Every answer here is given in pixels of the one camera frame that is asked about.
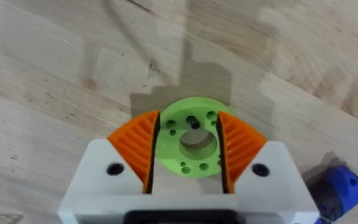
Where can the green disc with holes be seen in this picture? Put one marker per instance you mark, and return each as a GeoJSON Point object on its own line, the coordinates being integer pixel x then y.
{"type": "Point", "coordinates": [194, 107]}

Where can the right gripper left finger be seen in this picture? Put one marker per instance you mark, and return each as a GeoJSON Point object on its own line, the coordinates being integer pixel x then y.
{"type": "Point", "coordinates": [104, 180]}

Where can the blue electric screwdriver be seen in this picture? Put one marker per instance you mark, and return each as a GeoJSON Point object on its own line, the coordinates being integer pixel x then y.
{"type": "Point", "coordinates": [343, 186]}

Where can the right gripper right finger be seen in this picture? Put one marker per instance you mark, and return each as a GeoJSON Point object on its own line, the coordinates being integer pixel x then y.
{"type": "Point", "coordinates": [266, 183]}

